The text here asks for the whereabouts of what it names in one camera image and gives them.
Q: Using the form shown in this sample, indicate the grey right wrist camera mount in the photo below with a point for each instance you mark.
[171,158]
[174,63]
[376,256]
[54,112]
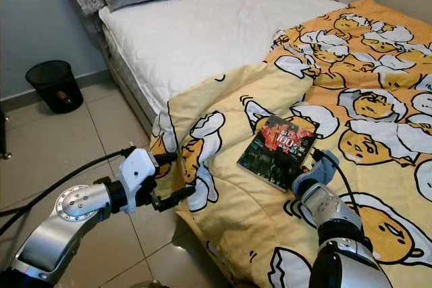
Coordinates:
[314,177]

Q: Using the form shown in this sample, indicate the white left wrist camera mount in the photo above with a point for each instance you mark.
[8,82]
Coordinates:
[137,177]

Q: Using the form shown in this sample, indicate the white quilted mattress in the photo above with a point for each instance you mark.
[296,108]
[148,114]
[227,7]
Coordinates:
[209,38]

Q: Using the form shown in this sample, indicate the black mesh trash bin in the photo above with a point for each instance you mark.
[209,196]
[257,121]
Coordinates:
[50,79]

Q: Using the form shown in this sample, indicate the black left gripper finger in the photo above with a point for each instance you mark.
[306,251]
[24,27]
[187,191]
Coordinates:
[167,159]
[174,200]

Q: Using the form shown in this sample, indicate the yellow cartoon egg blanket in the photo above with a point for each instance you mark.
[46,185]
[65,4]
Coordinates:
[364,85]

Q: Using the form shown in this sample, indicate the grey beige bed base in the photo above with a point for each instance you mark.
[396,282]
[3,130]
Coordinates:
[125,82]

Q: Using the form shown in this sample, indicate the dark red-green book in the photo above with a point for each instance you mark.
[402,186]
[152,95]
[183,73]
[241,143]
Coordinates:
[277,153]

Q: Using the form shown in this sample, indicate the black metal rack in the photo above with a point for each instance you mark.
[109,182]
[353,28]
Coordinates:
[4,136]

